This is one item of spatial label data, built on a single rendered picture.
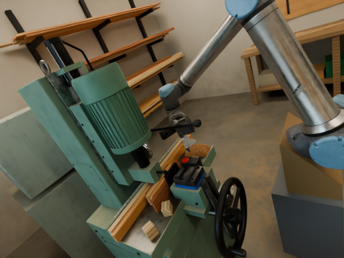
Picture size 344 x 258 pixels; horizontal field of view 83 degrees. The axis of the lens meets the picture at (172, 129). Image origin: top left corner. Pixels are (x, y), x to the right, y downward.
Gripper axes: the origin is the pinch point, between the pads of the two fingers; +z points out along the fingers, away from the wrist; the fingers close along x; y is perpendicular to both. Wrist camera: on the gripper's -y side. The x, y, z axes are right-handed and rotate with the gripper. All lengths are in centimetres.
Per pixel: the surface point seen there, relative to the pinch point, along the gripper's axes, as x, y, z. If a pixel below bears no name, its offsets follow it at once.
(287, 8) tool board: -11, 212, -222
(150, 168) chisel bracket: 4.9, -17.4, 3.5
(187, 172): 9.0, -3.6, 11.0
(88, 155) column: -9.3, -39.8, -3.8
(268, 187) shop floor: 109, 53, -59
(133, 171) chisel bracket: 5.2, -25.7, -1.1
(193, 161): 8.1, 0.4, 6.8
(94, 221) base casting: 27, -60, -8
